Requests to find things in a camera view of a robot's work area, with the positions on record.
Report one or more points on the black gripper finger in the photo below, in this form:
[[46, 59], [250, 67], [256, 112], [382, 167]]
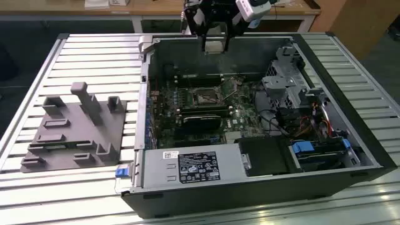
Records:
[[204, 42], [226, 42]]

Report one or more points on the CPU socket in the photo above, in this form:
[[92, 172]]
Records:
[[202, 97]]

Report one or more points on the grey metal disk bay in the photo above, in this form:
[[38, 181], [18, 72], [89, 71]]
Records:
[[276, 89]]

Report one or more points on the white box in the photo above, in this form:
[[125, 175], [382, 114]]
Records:
[[120, 2], [96, 4]]

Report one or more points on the green motherboard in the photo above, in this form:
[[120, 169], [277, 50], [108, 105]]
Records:
[[240, 117]]

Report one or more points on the black graphics card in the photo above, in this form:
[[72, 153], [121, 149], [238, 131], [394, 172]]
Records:
[[202, 123]]

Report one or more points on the small silver chipset heatsink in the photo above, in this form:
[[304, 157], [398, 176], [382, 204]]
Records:
[[233, 137]]

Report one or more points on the wooden cabinet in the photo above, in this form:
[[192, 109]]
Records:
[[358, 23]]

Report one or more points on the hard disk in blue carrier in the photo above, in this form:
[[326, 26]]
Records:
[[301, 147]]

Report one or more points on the wooden desk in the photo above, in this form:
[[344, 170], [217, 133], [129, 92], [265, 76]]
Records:
[[46, 9]]

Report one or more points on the grey plastic parts rack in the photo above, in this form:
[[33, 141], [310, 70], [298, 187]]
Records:
[[77, 131]]

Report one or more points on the grey power supply unit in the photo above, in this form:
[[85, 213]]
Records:
[[156, 168]]

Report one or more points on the blue case latch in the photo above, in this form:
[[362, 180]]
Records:
[[121, 172]]

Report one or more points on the black open PC case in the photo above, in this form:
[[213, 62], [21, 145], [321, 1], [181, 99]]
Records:
[[218, 199]]

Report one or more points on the wrist camera with black bracket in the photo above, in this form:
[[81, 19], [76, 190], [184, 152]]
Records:
[[190, 23]]

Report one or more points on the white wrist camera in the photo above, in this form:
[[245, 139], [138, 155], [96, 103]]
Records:
[[252, 10]]

